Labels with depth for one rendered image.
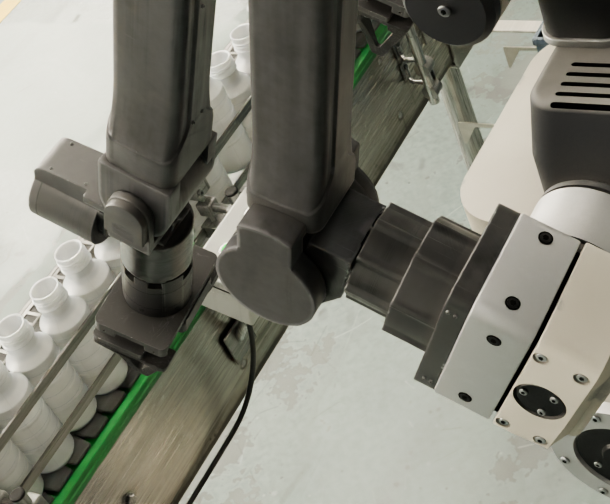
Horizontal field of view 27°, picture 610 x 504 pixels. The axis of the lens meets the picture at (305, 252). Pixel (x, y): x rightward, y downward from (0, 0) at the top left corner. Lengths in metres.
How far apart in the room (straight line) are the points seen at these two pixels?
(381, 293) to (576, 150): 0.17
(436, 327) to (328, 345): 2.08
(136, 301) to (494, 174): 0.30
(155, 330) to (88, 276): 0.47
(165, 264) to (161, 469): 0.66
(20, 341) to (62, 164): 0.50
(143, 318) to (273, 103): 0.33
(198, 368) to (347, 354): 1.26
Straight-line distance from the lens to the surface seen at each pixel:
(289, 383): 2.84
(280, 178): 0.79
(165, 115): 0.81
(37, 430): 1.45
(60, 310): 1.45
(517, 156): 1.00
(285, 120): 0.75
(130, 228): 0.89
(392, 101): 1.92
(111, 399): 1.53
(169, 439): 1.58
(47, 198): 0.97
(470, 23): 0.87
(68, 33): 4.51
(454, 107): 2.20
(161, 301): 1.00
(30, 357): 1.44
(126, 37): 0.78
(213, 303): 1.46
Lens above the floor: 2.01
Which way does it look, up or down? 40 degrees down
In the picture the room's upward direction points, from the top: 26 degrees counter-clockwise
